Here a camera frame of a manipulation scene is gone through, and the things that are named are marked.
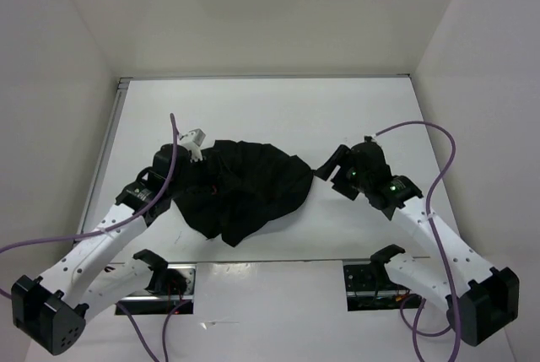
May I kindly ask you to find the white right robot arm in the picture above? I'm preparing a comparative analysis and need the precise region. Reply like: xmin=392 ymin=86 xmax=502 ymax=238
xmin=315 ymin=137 xmax=520 ymax=346

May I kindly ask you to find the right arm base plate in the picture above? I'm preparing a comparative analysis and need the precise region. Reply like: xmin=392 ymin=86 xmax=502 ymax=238
xmin=343 ymin=260 xmax=420 ymax=311

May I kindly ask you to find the black pleated skirt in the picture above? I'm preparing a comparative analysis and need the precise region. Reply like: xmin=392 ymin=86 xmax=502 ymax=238
xmin=170 ymin=140 xmax=314 ymax=247

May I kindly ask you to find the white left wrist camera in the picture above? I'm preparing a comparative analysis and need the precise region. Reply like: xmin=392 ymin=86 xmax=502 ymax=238
xmin=177 ymin=128 xmax=206 ymax=163

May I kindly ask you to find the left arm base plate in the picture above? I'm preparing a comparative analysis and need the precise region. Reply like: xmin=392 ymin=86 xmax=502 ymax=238
xmin=120 ymin=263 xmax=197 ymax=316

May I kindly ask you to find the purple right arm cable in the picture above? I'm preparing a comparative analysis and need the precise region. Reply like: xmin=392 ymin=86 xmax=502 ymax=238
xmin=376 ymin=121 xmax=462 ymax=362

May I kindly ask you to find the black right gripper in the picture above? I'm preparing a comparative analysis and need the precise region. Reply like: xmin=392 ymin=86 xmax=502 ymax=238
xmin=313 ymin=143 xmax=370 ymax=201

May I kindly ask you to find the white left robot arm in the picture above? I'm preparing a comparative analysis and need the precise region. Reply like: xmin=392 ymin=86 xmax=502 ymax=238
xmin=10 ymin=142 xmax=203 ymax=355

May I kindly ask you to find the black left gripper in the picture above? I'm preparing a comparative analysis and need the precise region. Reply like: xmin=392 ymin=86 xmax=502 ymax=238
xmin=169 ymin=150 xmax=240 ymax=197

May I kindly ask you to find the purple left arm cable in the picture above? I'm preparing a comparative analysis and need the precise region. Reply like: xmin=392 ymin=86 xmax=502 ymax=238
xmin=0 ymin=112 xmax=178 ymax=362

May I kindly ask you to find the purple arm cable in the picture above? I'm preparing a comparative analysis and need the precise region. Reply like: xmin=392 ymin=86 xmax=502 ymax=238
xmin=376 ymin=121 xmax=462 ymax=362
xmin=0 ymin=112 xmax=178 ymax=362

